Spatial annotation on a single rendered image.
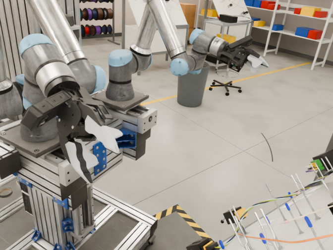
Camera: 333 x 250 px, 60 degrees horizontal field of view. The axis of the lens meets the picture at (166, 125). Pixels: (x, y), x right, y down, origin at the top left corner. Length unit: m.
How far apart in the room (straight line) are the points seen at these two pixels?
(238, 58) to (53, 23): 0.74
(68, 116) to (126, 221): 1.61
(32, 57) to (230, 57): 0.82
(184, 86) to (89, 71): 3.43
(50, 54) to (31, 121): 0.19
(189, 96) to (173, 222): 2.26
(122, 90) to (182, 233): 1.30
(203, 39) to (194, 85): 2.86
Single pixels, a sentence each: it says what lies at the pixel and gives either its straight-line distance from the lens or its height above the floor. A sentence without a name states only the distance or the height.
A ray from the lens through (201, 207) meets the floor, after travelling 2.59.
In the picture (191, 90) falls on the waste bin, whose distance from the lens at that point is 4.19.
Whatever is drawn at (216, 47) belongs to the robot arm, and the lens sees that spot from 1.30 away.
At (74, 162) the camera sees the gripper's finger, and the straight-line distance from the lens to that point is 0.57.
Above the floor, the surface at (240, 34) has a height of 0.54.
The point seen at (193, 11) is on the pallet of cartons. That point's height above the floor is 0.87.
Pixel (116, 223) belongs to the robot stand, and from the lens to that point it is 2.12.
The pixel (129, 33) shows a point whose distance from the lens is 5.65.
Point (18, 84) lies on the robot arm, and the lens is 1.12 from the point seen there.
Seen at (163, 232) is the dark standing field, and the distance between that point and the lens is 2.35.
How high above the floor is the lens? 1.76
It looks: 28 degrees down
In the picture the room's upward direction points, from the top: 5 degrees clockwise
